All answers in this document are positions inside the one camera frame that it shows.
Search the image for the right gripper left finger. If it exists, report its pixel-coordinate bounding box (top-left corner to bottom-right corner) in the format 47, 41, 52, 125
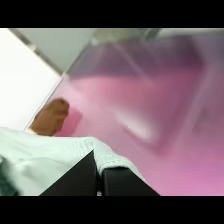
39, 149, 99, 197

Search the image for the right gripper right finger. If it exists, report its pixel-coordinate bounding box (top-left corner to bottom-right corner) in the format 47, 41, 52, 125
101, 167, 161, 197

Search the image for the pale green shirt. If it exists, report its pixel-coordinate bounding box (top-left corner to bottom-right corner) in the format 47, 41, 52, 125
0, 126, 148, 197

